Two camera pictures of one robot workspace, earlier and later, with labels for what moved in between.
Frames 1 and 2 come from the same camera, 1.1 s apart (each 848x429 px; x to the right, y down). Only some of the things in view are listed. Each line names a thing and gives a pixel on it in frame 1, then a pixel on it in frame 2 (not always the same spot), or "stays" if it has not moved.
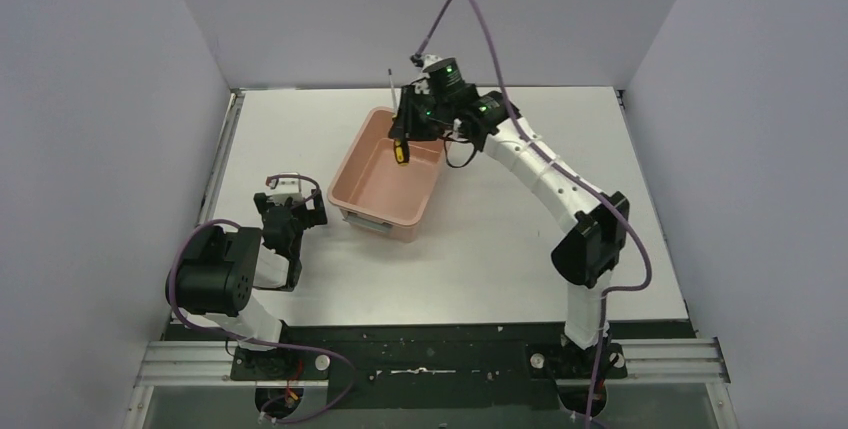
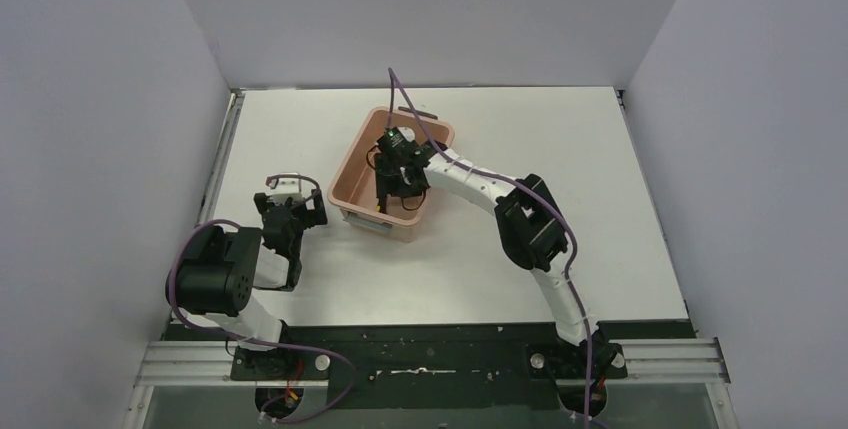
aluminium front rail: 646,363 stays
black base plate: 434,367 stays
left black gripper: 291,215 stays
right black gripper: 408,121 to 385,186
